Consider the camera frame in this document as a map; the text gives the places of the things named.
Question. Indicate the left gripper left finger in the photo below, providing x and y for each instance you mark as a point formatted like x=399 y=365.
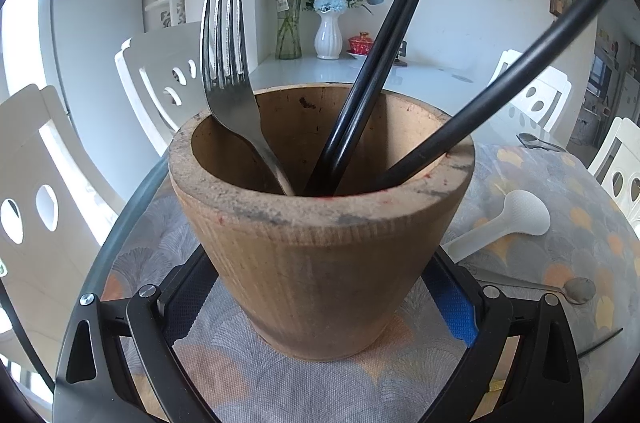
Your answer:
x=93 y=382

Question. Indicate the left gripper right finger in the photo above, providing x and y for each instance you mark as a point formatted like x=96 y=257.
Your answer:
x=544 y=382

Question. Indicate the black chopstick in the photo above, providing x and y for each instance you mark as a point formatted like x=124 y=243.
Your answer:
x=370 y=68
x=390 y=68
x=540 y=55
x=600 y=342

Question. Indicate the wooden utensil holder cup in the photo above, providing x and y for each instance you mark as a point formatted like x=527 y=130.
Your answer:
x=320 y=222

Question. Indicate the silver metal fork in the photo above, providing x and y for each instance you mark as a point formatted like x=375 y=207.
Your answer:
x=226 y=81

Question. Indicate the ginkgo pattern tablecloth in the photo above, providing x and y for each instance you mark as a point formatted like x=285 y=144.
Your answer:
x=394 y=373

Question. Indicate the white rice paddle lower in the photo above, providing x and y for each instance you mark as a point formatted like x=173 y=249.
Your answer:
x=522 y=212

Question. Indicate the white chair near left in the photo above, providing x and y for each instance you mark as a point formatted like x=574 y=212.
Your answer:
x=56 y=210

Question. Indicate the white chair near right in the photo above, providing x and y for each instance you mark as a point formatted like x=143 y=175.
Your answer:
x=617 y=163

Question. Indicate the small silver spoon far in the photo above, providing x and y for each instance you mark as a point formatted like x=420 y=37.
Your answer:
x=531 y=141

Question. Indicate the white chair with holes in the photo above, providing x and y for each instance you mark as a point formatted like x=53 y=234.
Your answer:
x=540 y=105

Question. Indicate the white chair far left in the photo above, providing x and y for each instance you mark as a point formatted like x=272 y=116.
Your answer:
x=161 y=78

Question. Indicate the red lidded bowl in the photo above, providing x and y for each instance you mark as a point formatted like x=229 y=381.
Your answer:
x=359 y=46

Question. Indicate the white vase blue flowers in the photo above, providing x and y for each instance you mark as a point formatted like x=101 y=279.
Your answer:
x=332 y=15

